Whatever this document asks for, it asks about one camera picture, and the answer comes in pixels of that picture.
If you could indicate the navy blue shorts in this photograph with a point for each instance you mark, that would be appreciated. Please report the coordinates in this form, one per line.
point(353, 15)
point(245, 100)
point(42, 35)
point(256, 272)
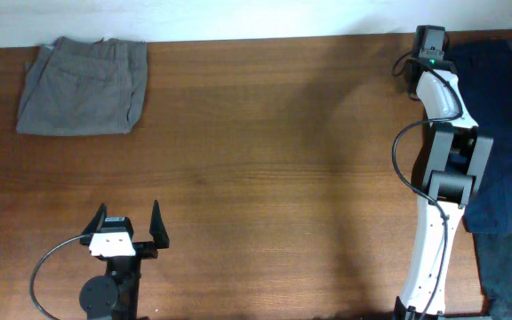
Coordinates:
point(485, 73)

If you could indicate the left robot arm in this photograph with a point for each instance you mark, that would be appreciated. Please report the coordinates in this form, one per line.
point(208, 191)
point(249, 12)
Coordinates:
point(115, 294)

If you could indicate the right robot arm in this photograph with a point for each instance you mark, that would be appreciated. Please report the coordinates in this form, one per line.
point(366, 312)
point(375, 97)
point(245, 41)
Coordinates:
point(447, 172)

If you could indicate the folded grey shorts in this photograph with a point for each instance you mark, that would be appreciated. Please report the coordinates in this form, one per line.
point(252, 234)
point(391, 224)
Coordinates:
point(80, 89)

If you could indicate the dark grey garment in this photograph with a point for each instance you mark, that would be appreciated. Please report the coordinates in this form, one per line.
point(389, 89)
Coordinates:
point(494, 257)

